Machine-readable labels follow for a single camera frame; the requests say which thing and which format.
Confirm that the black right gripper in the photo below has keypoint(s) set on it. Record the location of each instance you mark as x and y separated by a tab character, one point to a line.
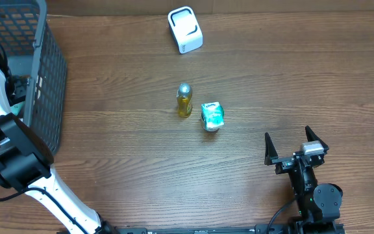
292	161

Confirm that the green lidded jar with tissues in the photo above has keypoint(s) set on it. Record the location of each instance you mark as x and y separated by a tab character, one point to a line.
212	116

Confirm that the yellow liquid bottle silver cap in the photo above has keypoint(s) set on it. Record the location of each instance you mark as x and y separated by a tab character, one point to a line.
184	100

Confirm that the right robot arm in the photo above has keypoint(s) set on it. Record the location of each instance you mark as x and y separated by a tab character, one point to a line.
318	204

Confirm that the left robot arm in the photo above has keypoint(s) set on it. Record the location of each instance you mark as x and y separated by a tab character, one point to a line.
27	165

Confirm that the white barcode scanner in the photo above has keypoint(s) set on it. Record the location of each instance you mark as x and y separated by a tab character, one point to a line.
185	29

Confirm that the dark grey plastic basket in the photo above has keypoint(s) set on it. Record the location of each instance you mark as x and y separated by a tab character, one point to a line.
32	50

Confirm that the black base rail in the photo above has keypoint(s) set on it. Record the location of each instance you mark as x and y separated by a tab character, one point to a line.
258	229

